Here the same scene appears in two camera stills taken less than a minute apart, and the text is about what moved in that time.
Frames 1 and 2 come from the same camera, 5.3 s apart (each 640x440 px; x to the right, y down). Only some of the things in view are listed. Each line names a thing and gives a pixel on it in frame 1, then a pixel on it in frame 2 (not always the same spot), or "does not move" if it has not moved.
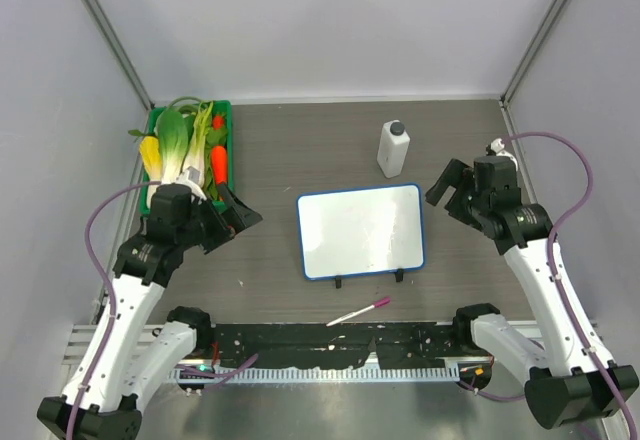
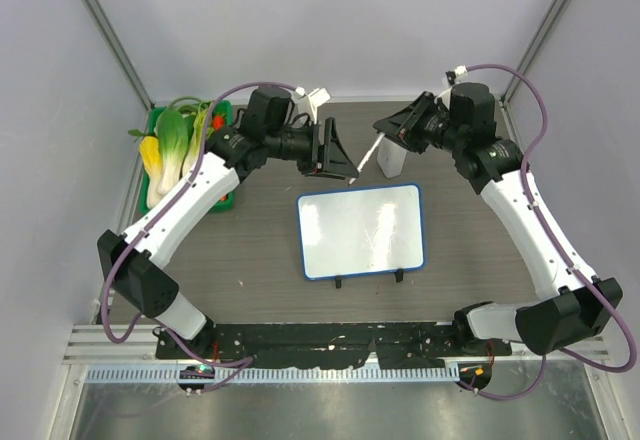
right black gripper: x=455 y=171 to x=404 y=126
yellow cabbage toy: x=151 y=157 does not move
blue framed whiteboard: x=361 y=231 does not move
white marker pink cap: x=377 y=304 to x=368 y=155
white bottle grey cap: x=392 y=148 does not move
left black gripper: x=238 y=216 to x=329 y=159
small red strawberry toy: x=218 y=121 does not move
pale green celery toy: x=195 y=153 does not move
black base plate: x=302 y=345 does not move
